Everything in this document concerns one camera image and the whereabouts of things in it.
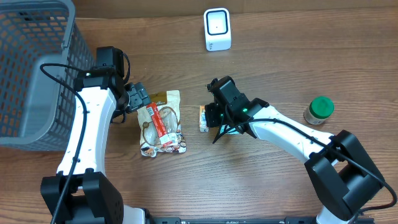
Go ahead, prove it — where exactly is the grey plastic shopping basket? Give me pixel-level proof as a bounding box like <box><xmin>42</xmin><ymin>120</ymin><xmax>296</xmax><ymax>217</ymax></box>
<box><xmin>1</xmin><ymin>0</ymin><xmax>95</xmax><ymax>151</ymax></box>

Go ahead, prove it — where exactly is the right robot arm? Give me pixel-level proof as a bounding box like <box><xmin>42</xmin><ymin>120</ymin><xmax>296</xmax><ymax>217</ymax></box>
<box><xmin>205</xmin><ymin>76</ymin><xmax>384</xmax><ymax>223</ymax></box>

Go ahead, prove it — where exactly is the green lid jar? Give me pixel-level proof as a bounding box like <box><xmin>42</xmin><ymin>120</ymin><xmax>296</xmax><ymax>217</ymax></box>
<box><xmin>303</xmin><ymin>96</ymin><xmax>335</xmax><ymax>125</ymax></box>

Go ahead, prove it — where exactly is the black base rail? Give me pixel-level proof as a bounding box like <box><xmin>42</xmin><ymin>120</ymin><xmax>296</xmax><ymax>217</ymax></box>
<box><xmin>146</xmin><ymin>217</ymin><xmax>317</xmax><ymax>224</ymax></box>

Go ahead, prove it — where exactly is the orange tissue pack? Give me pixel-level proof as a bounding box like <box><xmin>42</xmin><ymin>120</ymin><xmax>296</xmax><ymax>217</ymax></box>
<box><xmin>199</xmin><ymin>105</ymin><xmax>209</xmax><ymax>133</ymax></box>

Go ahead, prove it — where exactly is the red white snack bar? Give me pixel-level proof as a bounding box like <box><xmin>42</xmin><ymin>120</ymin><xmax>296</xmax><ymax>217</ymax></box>
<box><xmin>146</xmin><ymin>103</ymin><xmax>172</xmax><ymax>147</ymax></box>

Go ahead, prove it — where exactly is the white barcode scanner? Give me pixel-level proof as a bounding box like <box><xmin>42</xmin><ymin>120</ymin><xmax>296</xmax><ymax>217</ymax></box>
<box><xmin>203</xmin><ymin>7</ymin><xmax>232</xmax><ymax>52</ymax></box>

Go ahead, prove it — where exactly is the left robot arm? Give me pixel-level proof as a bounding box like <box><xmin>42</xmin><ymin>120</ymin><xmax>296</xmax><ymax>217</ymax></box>
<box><xmin>40</xmin><ymin>46</ymin><xmax>153</xmax><ymax>223</ymax></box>

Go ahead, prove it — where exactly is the white brown snack bag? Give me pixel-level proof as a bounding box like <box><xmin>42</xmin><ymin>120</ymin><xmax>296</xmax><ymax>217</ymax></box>
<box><xmin>137</xmin><ymin>90</ymin><xmax>187</xmax><ymax>157</ymax></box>

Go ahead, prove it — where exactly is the teal wet wipes pack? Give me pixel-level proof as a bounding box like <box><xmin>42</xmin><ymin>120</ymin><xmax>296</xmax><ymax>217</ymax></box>
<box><xmin>220</xmin><ymin>125</ymin><xmax>239</xmax><ymax>134</ymax></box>

